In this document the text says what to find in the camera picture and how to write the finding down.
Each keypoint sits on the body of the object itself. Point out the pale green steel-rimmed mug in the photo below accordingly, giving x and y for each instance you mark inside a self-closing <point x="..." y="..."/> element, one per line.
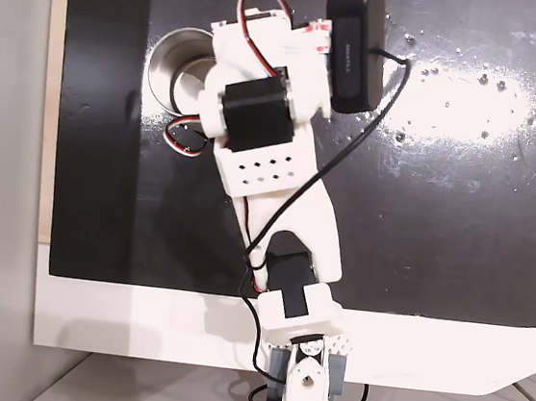
<point x="167" y="68"/>

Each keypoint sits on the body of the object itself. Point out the light wooden board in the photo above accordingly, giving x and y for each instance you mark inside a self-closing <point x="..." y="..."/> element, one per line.
<point x="50" y="88"/>

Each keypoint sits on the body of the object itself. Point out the dark grey table mat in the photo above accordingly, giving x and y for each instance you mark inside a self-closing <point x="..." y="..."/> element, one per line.
<point x="441" y="206"/>

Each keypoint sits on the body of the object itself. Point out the grey table clamp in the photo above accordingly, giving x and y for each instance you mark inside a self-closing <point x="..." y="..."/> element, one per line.
<point x="338" y="373"/>

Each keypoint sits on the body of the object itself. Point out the black oval camera box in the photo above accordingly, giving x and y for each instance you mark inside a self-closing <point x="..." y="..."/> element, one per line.
<point x="355" y="46"/>

